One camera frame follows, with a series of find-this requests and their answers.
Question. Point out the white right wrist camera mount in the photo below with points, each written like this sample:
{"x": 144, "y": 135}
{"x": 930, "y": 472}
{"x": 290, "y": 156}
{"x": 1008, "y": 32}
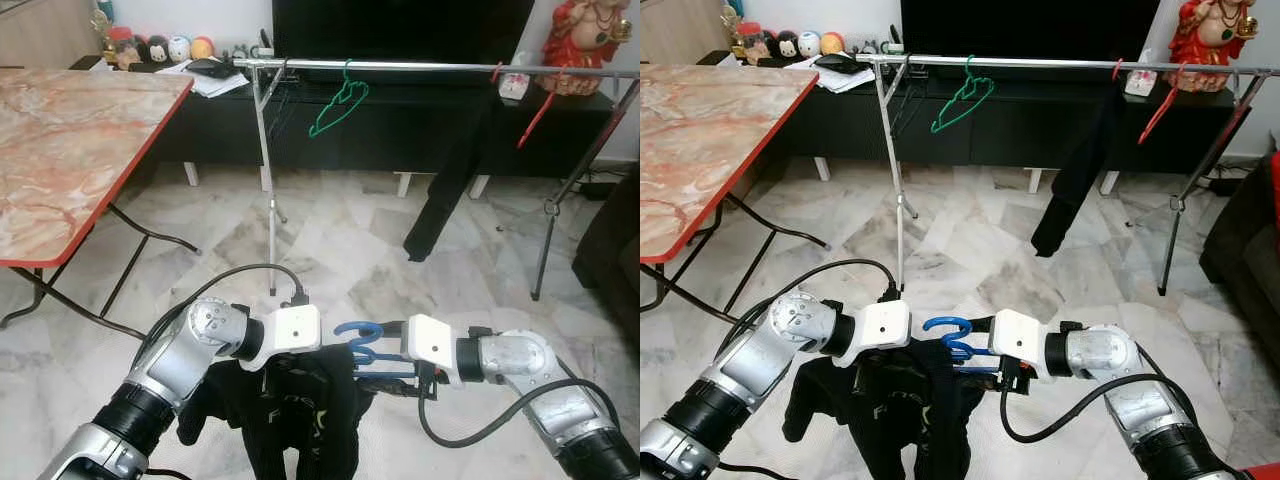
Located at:
{"x": 1020, "y": 335}
{"x": 435, "y": 340}

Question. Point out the black logo t-shirt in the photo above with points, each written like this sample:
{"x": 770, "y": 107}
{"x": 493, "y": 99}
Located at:
{"x": 1075, "y": 180}
{"x": 450, "y": 190}
{"x": 890, "y": 410}
{"x": 300, "y": 410}

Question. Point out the black head figurine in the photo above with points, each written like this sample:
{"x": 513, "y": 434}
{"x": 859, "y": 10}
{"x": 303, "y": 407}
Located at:
{"x": 157, "y": 47}
{"x": 787, "y": 43}

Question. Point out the white pink tissue box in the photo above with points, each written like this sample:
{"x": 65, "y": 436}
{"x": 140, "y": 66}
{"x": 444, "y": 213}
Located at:
{"x": 513, "y": 85}
{"x": 1140, "y": 82}

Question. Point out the red gold statue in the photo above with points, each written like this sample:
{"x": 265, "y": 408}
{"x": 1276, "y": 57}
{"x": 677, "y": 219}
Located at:
{"x": 1215, "y": 35}
{"x": 585, "y": 40}

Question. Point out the red plastic stool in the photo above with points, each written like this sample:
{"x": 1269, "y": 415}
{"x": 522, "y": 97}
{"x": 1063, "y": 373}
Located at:
{"x": 1262, "y": 473}

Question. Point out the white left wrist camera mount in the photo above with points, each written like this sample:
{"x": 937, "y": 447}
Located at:
{"x": 880, "y": 325}
{"x": 290, "y": 330}

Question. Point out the black flat television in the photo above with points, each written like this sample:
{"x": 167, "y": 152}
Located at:
{"x": 1030, "y": 25}
{"x": 400, "y": 25}

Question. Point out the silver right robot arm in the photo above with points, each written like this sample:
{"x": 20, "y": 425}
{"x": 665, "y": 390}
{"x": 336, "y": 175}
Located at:
{"x": 530, "y": 380}
{"x": 1120, "y": 370}

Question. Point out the white paper sheets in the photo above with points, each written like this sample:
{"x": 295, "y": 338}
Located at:
{"x": 845, "y": 80}
{"x": 215, "y": 85}

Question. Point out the black flat case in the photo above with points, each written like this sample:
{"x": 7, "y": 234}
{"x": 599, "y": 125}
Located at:
{"x": 212, "y": 68}
{"x": 840, "y": 63}

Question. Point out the white round figurine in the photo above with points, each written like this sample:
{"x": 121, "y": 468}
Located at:
{"x": 179, "y": 47}
{"x": 808, "y": 42}

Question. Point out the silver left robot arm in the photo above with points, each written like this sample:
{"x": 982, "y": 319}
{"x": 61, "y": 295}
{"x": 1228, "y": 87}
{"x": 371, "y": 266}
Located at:
{"x": 760, "y": 360}
{"x": 170, "y": 370}

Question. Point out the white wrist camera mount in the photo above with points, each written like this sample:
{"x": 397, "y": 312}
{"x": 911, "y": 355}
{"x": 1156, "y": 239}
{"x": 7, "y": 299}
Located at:
{"x": 435, "y": 340}
{"x": 290, "y": 330}
{"x": 1020, "y": 335}
{"x": 880, "y": 325}

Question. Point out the silver metal clothes rack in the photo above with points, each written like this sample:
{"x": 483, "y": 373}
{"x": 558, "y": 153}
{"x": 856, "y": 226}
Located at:
{"x": 420, "y": 66}
{"x": 1050, "y": 62}

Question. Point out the light wooden sideboard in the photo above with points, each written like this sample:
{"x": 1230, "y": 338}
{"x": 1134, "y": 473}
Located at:
{"x": 40, "y": 30}
{"x": 680, "y": 25}

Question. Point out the marble pattern folding table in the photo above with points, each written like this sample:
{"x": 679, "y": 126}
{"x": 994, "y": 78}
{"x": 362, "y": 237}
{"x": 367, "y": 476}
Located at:
{"x": 60, "y": 150}
{"x": 700, "y": 150}

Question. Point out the gold trophy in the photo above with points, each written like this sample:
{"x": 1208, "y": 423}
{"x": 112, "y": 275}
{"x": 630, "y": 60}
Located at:
{"x": 733, "y": 25}
{"x": 103, "y": 30}

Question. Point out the blue plastic hanger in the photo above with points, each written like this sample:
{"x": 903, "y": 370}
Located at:
{"x": 360, "y": 326}
{"x": 950, "y": 321}

